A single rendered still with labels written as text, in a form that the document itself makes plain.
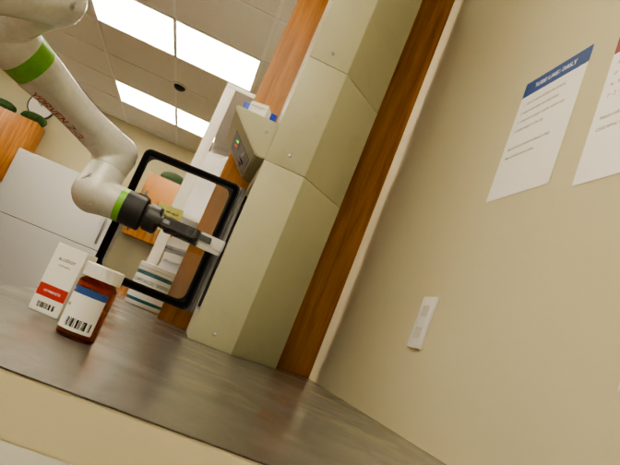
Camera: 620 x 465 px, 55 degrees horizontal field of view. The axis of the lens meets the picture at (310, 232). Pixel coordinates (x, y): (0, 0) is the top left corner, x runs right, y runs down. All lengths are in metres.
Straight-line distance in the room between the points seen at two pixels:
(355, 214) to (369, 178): 0.13
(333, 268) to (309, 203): 0.39
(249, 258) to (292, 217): 0.15
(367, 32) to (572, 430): 1.18
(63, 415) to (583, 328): 0.64
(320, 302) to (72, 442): 1.50
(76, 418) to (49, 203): 6.13
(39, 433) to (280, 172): 1.16
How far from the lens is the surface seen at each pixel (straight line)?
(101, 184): 1.60
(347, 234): 1.90
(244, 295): 1.45
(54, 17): 1.37
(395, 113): 2.03
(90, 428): 0.41
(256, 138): 1.51
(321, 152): 1.55
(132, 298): 2.11
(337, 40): 1.64
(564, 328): 0.88
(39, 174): 6.59
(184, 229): 1.54
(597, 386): 0.80
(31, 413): 0.42
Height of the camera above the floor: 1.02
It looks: 10 degrees up
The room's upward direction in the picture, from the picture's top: 22 degrees clockwise
